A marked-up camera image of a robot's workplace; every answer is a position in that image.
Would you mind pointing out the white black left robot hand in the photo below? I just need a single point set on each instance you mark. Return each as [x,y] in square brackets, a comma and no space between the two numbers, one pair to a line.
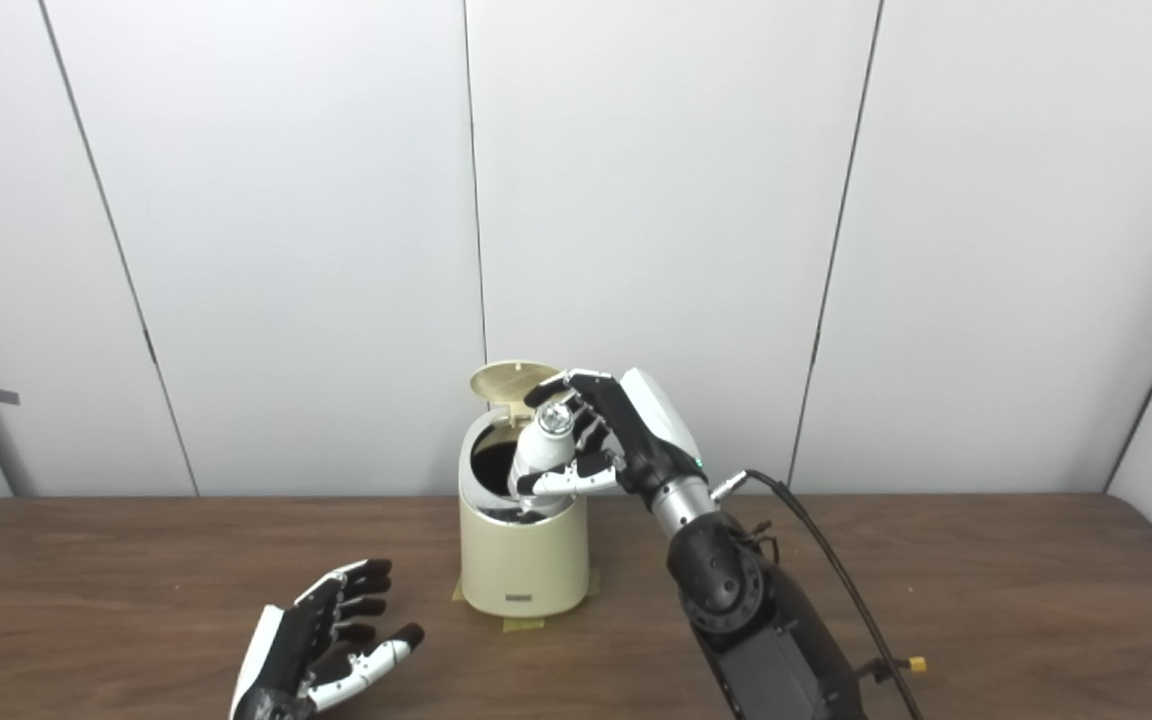
[286,650]

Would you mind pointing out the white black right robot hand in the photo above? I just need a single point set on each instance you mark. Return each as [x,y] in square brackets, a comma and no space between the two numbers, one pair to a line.
[651,430]

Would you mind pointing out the small white plastic bottle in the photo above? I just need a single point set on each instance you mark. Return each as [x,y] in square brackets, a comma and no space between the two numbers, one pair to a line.
[541,450]

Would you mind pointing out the round cream bin lid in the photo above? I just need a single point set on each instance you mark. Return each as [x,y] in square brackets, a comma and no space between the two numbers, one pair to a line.
[506,380]

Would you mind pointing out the cream-colored bin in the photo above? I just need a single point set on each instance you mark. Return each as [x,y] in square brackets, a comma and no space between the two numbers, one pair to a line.
[523,560]

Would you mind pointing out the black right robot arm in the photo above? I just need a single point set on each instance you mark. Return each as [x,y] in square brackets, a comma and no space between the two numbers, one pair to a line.
[756,630]

